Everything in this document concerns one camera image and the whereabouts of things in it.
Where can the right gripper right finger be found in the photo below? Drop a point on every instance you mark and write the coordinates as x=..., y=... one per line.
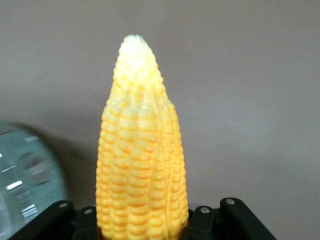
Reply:
x=232, y=220

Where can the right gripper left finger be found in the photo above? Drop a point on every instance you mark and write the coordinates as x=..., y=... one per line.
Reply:
x=62, y=222

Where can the yellow corn cob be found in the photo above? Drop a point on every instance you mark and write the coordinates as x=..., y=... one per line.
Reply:
x=140, y=162

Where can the steel cooking pot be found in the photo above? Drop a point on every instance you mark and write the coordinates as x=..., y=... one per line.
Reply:
x=27, y=175

